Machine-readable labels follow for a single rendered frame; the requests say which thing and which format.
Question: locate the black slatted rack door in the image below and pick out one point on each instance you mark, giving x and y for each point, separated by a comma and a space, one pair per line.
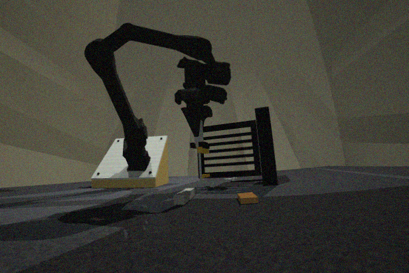
264, 156

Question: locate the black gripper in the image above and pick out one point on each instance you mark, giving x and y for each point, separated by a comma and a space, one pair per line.
194, 99

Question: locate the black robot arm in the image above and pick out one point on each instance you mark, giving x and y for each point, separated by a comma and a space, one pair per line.
100, 55

